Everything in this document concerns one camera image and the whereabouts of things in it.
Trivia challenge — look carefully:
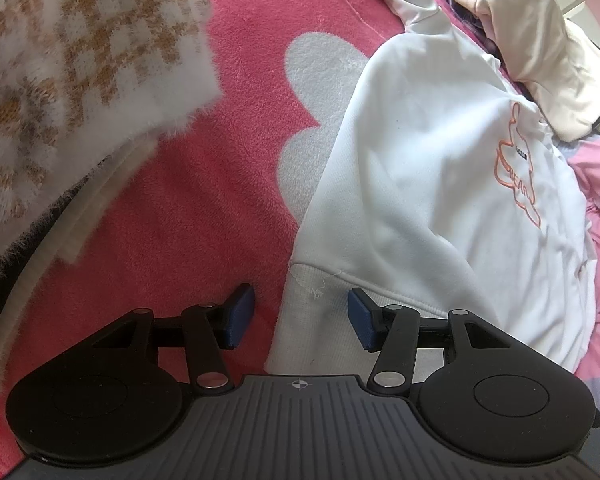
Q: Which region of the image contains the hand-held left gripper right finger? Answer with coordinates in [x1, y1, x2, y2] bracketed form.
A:
[347, 287, 511, 396]

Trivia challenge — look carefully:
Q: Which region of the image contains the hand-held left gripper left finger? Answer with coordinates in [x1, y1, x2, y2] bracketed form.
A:
[92, 283, 256, 395]

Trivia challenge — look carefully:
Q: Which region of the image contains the white sweatshirt with bear outline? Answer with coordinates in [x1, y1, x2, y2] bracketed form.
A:
[267, 0, 600, 376]

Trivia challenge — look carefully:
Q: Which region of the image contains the pink floral fleece blanket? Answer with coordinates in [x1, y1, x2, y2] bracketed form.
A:
[0, 0, 531, 471]

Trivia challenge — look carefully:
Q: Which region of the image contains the person's checked fuzzy sweater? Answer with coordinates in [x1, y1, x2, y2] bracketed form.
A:
[0, 0, 223, 396]

